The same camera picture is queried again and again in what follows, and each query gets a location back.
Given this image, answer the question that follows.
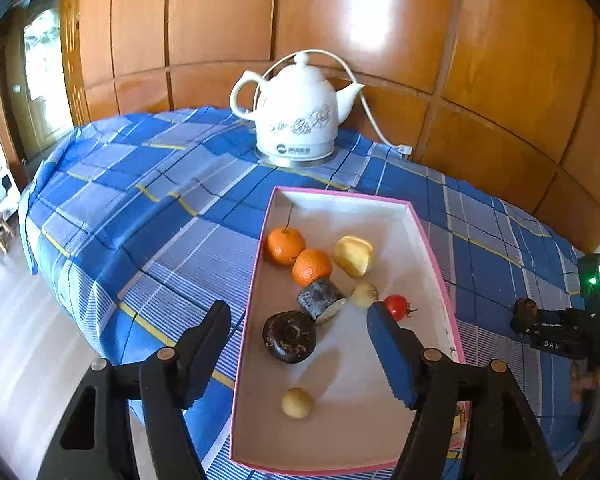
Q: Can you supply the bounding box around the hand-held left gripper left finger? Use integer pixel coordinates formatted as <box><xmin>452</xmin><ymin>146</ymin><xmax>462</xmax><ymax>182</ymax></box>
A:
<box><xmin>37</xmin><ymin>301</ymin><xmax>232</xmax><ymax>480</ymax></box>

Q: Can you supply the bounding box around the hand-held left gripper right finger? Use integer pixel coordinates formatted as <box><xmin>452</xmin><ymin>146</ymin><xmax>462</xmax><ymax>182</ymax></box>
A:
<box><xmin>366</xmin><ymin>300</ymin><xmax>561</xmax><ymax>480</ymax></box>

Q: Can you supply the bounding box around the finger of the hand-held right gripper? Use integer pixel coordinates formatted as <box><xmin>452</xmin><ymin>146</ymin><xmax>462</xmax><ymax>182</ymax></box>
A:
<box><xmin>530</xmin><ymin>333</ymin><xmax>581</xmax><ymax>359</ymax></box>
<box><xmin>527</xmin><ymin>309</ymin><xmax>578</xmax><ymax>334</ymax></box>

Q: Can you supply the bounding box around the small dark brown fruit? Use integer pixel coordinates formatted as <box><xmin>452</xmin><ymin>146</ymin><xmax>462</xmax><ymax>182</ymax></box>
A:
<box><xmin>511</xmin><ymin>299</ymin><xmax>540</xmax><ymax>335</ymax></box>

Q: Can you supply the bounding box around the red cherry tomato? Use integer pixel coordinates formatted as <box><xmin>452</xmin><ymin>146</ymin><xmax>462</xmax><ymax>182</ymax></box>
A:
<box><xmin>383</xmin><ymin>294</ymin><xmax>418</xmax><ymax>322</ymax></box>

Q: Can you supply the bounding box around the pink-rimmed white tray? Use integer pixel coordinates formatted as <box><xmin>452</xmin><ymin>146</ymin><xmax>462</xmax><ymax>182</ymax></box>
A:
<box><xmin>229</xmin><ymin>186</ymin><xmax>467</xmax><ymax>476</ymax></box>

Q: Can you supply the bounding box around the small pale yellow round fruit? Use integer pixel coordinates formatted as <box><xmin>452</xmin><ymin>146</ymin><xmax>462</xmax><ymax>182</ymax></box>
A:
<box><xmin>351</xmin><ymin>282</ymin><xmax>379</xmax><ymax>309</ymax></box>

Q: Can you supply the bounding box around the large dark brown fruit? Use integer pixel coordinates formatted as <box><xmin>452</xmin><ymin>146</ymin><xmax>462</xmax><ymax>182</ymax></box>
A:
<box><xmin>262</xmin><ymin>311</ymin><xmax>317</xmax><ymax>363</ymax></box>

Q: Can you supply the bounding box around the cut cylinder fruit piece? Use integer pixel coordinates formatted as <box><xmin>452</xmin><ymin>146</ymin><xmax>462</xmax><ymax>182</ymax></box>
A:
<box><xmin>297</xmin><ymin>278</ymin><xmax>348</xmax><ymax>326</ymax></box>

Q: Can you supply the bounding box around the tan round fruit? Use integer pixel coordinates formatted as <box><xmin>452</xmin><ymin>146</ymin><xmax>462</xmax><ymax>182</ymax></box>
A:
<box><xmin>281</xmin><ymin>386</ymin><xmax>315</xmax><ymax>420</ymax></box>

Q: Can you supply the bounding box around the yellow apple piece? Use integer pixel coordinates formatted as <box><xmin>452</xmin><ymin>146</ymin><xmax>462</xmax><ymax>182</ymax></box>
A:
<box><xmin>332</xmin><ymin>235</ymin><xmax>374</xmax><ymax>278</ymax></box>

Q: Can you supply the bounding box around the stemless orange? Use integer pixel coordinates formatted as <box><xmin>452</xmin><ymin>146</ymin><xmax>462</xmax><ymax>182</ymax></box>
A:
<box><xmin>292</xmin><ymin>249</ymin><xmax>333</xmax><ymax>287</ymax></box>

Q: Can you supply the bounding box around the orange with stem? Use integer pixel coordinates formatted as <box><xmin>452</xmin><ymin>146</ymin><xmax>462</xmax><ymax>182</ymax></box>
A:
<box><xmin>265</xmin><ymin>202</ymin><xmax>306</xmax><ymax>267</ymax></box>

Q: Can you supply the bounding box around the person's right hand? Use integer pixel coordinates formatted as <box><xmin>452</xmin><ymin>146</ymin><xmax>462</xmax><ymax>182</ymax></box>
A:
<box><xmin>569</xmin><ymin>360</ymin><xmax>600</xmax><ymax>406</ymax></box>

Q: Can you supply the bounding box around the blue plaid cloth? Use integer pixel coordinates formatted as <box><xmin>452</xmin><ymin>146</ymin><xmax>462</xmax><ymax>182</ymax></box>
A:
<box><xmin>19</xmin><ymin>106</ymin><xmax>600</xmax><ymax>480</ymax></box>

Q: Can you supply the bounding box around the wooden glass door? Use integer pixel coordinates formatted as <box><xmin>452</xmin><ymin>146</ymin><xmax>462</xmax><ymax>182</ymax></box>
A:
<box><xmin>0</xmin><ymin>0</ymin><xmax>81</xmax><ymax>161</ymax></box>

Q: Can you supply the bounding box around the white power cable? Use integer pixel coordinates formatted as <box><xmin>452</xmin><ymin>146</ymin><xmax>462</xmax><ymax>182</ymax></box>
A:
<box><xmin>252</xmin><ymin>50</ymin><xmax>413</xmax><ymax>157</ymax></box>

